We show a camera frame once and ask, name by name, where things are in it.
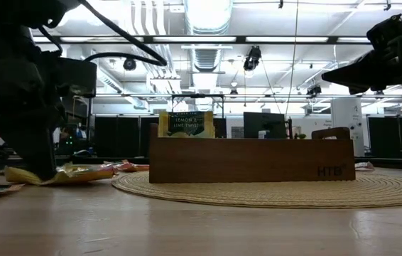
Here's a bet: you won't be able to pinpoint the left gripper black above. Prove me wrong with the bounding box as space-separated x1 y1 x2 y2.
0 46 67 181

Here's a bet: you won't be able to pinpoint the orange and white tea packet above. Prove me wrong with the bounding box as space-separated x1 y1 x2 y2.
354 161 376 172

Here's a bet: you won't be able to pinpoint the wooden tea caddy with handles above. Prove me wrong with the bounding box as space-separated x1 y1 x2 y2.
148 122 357 184

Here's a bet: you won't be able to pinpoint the person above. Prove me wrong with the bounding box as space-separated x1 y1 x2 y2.
58 127 78 154

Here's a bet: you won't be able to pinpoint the white pillar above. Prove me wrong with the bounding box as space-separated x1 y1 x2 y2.
330 97 365 158

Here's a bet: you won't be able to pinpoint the black overhead crossbeam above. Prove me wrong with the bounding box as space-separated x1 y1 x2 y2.
30 34 372 45

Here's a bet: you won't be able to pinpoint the dark partition panels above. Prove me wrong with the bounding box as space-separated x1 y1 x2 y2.
367 115 402 159
94 116 151 158

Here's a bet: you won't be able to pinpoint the black monitor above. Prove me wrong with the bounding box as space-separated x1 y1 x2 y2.
243 112 288 140

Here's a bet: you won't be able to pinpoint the round woven straw placemat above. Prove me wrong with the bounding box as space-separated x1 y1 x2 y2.
111 171 402 209

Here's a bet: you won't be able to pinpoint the small black ceiling camera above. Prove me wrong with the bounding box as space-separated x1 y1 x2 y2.
306 84 323 97

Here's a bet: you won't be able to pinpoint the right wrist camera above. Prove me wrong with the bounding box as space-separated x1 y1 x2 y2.
366 14 402 49

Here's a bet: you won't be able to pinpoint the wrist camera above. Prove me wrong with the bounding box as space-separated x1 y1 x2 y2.
366 14 402 49
57 58 98 99

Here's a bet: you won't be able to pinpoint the thin hanging camera cable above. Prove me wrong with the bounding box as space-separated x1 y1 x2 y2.
285 0 300 118

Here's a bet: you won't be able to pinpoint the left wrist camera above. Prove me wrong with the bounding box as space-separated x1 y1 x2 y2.
57 58 98 99

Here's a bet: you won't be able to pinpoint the black aluminium table frame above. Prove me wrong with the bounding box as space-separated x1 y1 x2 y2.
0 155 402 172

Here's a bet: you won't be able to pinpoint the black overhead camera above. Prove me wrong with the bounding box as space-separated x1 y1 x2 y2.
242 45 263 72

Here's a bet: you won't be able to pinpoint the black dome ceiling camera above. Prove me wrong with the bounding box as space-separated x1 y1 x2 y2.
122 57 138 72

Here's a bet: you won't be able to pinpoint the black looped gripper cable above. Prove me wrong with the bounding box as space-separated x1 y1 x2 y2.
78 0 169 68

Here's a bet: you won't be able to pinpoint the silver ventilation duct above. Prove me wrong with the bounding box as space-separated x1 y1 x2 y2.
183 0 233 74

